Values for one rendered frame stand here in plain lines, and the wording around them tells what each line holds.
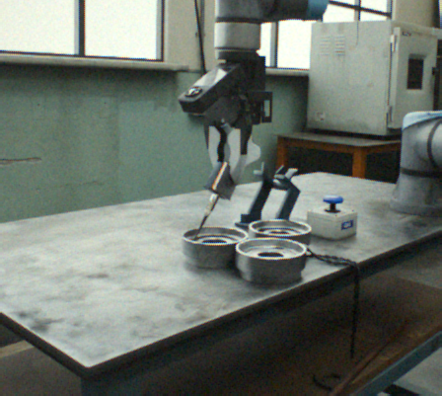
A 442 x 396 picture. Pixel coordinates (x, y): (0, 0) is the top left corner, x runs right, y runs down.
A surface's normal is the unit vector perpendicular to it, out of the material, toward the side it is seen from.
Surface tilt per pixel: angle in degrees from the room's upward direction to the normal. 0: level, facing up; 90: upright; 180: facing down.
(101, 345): 0
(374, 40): 90
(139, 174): 90
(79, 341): 0
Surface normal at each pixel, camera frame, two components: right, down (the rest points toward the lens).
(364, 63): -0.65, 0.07
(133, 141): 0.76, 0.11
